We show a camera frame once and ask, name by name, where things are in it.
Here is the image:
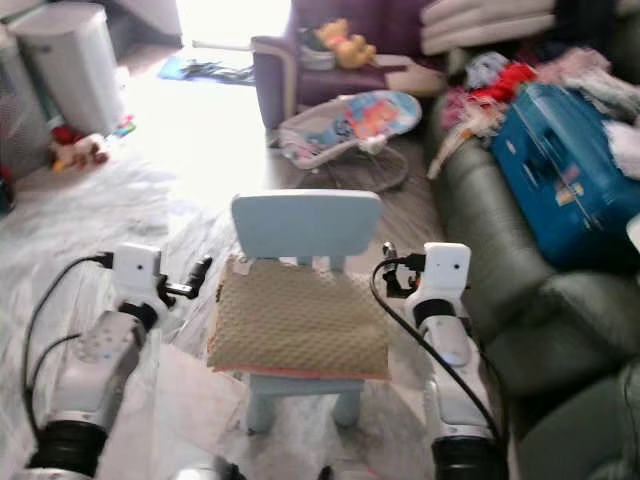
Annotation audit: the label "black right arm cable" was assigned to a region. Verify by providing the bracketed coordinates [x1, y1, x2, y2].
[370, 258, 509, 442]

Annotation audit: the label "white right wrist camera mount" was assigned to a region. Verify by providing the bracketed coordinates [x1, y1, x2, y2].
[421, 241, 474, 302]

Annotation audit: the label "yellow teddy bear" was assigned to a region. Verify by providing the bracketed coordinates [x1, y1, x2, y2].
[314, 18, 377, 70]

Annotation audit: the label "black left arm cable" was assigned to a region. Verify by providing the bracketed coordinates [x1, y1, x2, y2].
[20, 253, 114, 442]

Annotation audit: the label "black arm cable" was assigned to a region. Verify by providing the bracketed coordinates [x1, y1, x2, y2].
[370, 258, 509, 442]
[20, 253, 114, 442]

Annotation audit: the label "white cylindrical air purifier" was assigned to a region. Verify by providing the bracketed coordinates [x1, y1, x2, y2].
[9, 3, 127, 139]

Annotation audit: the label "purple armchair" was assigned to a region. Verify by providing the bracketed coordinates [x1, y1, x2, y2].
[252, 0, 453, 132]

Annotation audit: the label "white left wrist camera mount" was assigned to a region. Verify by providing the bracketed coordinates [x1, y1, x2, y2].
[111, 243, 164, 307]

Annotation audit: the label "stacked white cushions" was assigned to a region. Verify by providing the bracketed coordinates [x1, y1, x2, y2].
[419, 0, 557, 57]

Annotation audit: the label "pink patterned cloth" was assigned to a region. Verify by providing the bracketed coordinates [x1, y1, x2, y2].
[539, 47, 640, 113]

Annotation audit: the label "dark green leather sofa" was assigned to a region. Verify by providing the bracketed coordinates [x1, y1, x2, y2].
[424, 100, 640, 480]

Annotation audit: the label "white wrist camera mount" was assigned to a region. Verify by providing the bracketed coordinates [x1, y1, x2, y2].
[421, 241, 474, 302]
[111, 243, 164, 307]

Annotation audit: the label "colourful baby bouncer seat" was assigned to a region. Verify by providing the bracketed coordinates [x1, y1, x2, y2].
[277, 89, 424, 193]

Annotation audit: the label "beige dotted fleece pillow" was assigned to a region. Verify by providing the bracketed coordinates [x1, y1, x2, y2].
[206, 257, 392, 382]

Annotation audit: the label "red and beige plush toy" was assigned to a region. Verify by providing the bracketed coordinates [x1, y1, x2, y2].
[49, 124, 110, 170]

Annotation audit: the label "light blue child chair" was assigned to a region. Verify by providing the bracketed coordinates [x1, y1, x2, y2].
[229, 189, 384, 434]

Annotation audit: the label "red garment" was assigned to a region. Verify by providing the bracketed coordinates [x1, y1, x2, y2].
[471, 62, 540, 107]

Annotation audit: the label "blue floor mat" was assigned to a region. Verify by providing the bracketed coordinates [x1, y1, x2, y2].
[157, 54, 257, 87]

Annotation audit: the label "blue printed cardboard box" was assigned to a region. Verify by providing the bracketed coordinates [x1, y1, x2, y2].
[490, 82, 640, 267]

